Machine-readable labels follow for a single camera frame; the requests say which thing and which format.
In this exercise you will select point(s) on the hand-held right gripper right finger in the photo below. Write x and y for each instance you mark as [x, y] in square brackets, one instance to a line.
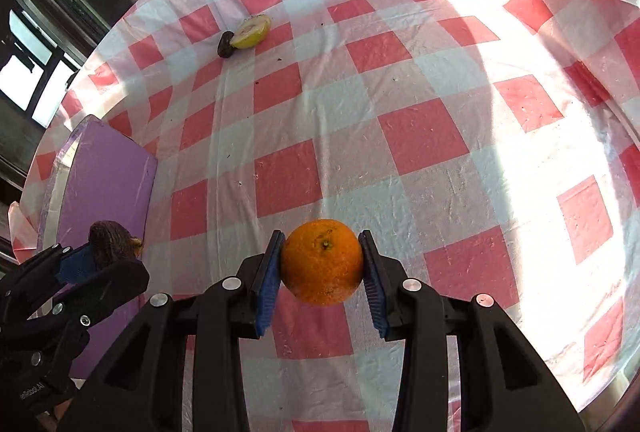
[374, 284]

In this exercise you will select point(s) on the dark water chestnut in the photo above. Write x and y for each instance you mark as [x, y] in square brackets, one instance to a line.
[107, 239]
[225, 45]

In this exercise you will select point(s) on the purple board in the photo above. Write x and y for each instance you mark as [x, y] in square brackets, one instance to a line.
[110, 182]

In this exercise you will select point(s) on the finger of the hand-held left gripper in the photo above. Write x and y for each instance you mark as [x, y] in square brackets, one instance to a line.
[75, 264]
[117, 282]

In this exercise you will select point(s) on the dark window frame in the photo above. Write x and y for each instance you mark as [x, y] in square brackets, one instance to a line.
[45, 36]

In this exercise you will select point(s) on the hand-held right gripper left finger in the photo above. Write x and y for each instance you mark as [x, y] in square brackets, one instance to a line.
[266, 284]

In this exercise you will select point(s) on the cut half green fruit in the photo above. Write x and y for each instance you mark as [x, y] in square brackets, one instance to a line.
[250, 33]

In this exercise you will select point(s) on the red white checkered tablecloth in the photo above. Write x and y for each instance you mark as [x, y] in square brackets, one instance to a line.
[400, 126]

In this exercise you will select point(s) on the orange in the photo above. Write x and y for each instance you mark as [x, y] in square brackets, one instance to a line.
[322, 262]

